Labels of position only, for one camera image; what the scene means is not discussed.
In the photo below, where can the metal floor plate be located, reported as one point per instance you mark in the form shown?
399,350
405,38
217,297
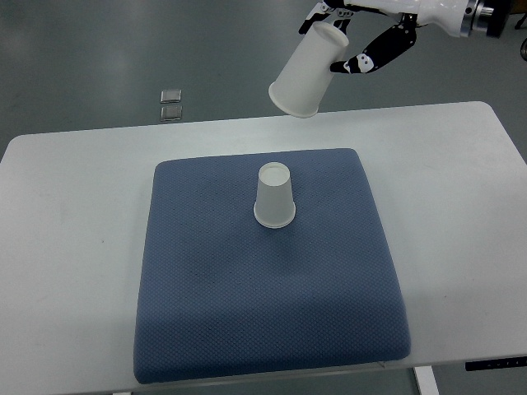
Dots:
170,113
169,96

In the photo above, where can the white table leg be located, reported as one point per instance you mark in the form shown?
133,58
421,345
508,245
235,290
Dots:
426,381

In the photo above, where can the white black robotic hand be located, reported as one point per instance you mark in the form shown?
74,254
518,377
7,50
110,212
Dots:
453,17

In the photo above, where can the blue textured cushion mat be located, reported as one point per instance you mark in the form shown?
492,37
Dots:
222,295

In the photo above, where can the black desk control panel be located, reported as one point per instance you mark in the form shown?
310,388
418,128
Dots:
505,363

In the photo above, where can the lower metal floor plate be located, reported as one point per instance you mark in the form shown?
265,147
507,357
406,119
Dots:
170,113

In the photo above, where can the upper metal floor plate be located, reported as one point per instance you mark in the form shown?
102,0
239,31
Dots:
169,96

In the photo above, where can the black tripod leg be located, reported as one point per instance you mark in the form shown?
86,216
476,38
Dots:
520,22

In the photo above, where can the white paper cup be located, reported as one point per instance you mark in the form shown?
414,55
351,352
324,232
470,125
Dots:
302,83
274,206

